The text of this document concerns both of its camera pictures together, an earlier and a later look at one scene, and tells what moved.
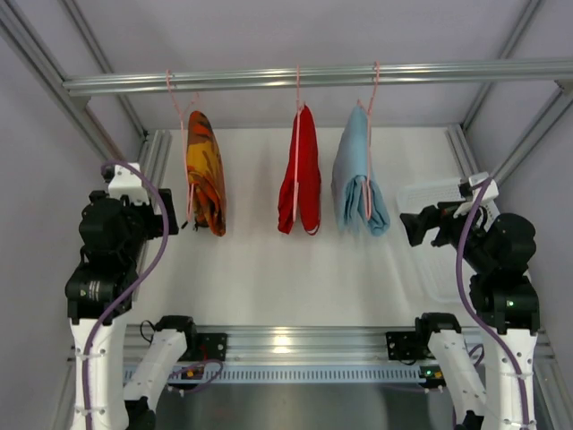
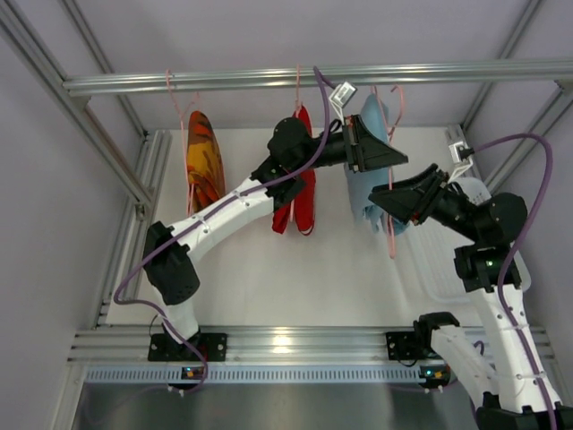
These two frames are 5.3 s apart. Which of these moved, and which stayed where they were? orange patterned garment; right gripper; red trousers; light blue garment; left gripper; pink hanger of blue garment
Moved: left gripper; pink hanger of blue garment; light blue garment; right gripper
Stayed: orange patterned garment; red trousers
